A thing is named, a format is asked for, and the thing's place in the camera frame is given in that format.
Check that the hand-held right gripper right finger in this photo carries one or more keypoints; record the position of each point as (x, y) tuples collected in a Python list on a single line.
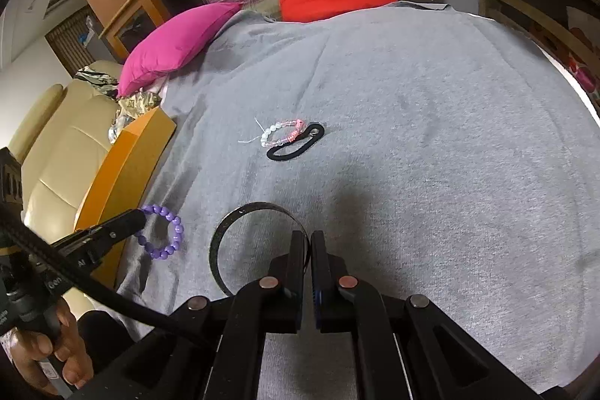
[(321, 262)]

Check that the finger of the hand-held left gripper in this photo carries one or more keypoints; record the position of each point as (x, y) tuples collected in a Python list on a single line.
[(105, 233)]

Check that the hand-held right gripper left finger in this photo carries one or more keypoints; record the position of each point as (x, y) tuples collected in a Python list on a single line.
[(297, 262)]

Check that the orange cardboard box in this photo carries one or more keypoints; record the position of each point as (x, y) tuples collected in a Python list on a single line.
[(126, 175)]

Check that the dark metal bangle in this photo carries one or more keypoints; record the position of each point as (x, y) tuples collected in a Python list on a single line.
[(214, 254)]

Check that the person's left hand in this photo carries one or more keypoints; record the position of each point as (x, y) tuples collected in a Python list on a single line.
[(70, 348)]

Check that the beige leather sofa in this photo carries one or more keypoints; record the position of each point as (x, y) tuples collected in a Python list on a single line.
[(61, 156)]

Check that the beige floral cloth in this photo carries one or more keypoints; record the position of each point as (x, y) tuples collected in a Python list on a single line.
[(136, 114)]

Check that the black white striped cloth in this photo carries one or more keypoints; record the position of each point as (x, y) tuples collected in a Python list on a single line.
[(96, 79)]

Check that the grey cloth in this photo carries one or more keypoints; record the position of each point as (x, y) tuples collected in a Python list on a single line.
[(398, 123)]

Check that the wooden slat shutter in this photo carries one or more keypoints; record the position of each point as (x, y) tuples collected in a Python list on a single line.
[(70, 39)]

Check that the magenta pillow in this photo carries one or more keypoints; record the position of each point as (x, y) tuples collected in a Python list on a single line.
[(178, 44)]

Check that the white red print bag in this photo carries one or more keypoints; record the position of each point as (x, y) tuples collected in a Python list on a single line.
[(583, 74)]

